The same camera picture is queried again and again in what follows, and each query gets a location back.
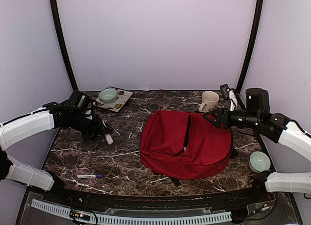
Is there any white pen purple cap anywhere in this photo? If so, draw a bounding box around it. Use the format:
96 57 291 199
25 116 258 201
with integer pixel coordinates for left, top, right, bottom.
77 174 103 179

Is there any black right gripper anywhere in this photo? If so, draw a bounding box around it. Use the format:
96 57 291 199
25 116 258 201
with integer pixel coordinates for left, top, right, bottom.
204 105 261 129

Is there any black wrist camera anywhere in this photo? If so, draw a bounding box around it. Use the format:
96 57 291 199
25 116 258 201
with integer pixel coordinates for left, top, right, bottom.
245 88 270 113
68 90 92 109

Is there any floral patterned square plate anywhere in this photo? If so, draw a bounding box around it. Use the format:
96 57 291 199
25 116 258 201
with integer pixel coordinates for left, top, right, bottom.
94 87 133 113

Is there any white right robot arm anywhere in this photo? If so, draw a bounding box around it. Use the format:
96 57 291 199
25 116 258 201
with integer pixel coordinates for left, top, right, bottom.
204 84 311 203

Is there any white mug with red pattern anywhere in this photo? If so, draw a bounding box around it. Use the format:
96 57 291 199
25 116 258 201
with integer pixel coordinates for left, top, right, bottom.
199 91 219 113

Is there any pale green ceramic bowl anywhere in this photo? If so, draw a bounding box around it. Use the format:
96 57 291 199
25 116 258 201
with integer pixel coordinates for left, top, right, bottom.
98 88 118 103

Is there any white slotted cable duct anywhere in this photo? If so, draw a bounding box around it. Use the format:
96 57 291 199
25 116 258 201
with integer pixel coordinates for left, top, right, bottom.
31 199 232 225

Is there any pink yellow highlighter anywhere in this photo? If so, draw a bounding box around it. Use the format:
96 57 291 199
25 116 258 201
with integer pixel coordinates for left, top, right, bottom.
102 121 113 145

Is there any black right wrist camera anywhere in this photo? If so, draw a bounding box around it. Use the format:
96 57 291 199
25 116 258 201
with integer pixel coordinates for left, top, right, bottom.
245 88 270 113

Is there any black enclosure frame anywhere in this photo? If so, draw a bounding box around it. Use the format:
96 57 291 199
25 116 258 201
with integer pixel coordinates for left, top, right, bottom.
43 0 262 209

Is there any red backpack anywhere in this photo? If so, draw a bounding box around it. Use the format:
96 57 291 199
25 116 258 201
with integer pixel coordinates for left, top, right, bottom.
140 110 234 180

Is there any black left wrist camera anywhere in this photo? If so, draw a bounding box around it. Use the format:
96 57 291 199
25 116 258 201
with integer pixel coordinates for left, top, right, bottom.
68 90 92 109

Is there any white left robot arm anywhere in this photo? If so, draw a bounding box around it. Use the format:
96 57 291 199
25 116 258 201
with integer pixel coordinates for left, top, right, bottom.
0 103 109 204

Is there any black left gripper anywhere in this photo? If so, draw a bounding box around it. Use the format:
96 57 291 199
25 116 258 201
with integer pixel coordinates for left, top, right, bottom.
69 112 110 142

